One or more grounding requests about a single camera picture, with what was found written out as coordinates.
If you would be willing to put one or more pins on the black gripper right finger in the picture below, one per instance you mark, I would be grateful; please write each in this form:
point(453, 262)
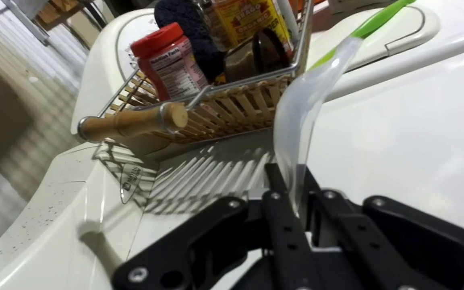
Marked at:
point(393, 247)

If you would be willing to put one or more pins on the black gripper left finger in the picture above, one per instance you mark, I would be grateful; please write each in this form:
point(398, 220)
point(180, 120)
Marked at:
point(216, 247)

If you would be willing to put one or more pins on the white dryer machine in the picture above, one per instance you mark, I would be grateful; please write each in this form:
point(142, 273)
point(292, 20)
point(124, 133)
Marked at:
point(403, 151)

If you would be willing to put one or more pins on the wicker basket with bottles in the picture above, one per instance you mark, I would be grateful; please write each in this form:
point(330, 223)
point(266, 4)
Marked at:
point(232, 107)

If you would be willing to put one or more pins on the red capped bottle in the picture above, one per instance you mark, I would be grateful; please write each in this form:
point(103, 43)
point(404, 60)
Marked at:
point(172, 65)

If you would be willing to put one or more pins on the green plastic scraper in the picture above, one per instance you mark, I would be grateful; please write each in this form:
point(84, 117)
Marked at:
point(377, 22)

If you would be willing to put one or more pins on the orange baking soda box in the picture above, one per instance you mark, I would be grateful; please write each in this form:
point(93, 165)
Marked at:
point(248, 18)

